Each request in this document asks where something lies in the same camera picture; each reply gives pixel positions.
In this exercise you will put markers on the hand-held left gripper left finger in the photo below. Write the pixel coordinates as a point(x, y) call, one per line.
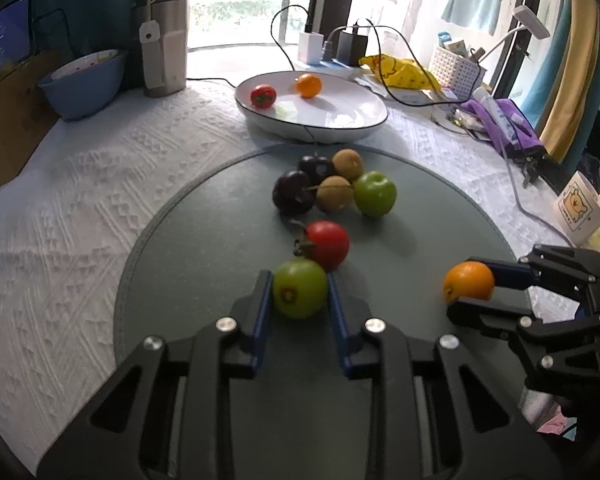
point(262, 310)

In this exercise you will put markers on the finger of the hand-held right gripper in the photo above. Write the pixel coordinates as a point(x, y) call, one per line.
point(480, 312)
point(512, 275)

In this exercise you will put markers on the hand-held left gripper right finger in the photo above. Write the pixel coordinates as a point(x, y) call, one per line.
point(337, 320)

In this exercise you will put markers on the orange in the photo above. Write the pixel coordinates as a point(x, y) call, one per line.
point(308, 85)
point(469, 282)

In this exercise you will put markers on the green tomato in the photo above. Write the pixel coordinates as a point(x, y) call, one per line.
point(300, 288)

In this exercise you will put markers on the large red tomato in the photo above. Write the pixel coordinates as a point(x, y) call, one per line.
point(326, 245)

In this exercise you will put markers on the dark purple plum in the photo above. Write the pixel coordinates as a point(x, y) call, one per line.
point(316, 167)
point(292, 192)

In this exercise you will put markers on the brown kiwi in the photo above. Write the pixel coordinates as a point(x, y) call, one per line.
point(335, 194)
point(348, 164)

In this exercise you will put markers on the green apple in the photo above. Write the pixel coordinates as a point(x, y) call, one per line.
point(375, 194)

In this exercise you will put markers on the white oval plate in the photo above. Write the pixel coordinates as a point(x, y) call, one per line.
point(340, 110)

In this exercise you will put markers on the grey round mat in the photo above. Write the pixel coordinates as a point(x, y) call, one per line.
point(205, 240)

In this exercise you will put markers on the purple cloth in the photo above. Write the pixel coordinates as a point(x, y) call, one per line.
point(522, 135)

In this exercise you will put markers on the white tube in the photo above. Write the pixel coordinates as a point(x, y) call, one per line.
point(495, 107)

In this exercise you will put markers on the white textured tablecloth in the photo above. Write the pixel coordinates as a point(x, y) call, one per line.
point(80, 210)

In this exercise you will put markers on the white plastic basket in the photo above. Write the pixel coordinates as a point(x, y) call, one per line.
point(455, 72)

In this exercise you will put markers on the yellow and teal curtain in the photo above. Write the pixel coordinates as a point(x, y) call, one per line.
point(570, 70)

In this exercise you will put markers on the small red tomato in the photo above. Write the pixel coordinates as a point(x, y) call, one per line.
point(263, 96)

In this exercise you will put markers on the yellow plastic bag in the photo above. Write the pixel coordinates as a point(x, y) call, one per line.
point(405, 74)

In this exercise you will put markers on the white power strip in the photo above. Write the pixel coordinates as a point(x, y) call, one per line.
point(340, 66)

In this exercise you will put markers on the white desk lamp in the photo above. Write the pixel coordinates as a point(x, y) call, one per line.
point(530, 21)

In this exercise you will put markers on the white charger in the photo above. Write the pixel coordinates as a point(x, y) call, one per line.
point(311, 47)

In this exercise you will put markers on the black charger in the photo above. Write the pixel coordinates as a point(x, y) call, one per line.
point(351, 46)

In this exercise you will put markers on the blue bowl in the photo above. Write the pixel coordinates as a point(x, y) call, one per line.
point(82, 95)

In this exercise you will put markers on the stainless steel tumbler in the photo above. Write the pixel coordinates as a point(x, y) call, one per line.
point(172, 17)

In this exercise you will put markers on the cardboard box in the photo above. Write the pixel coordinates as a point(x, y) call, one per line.
point(10, 130)

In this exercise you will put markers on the tablet with blue screen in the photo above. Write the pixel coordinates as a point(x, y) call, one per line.
point(7, 35)

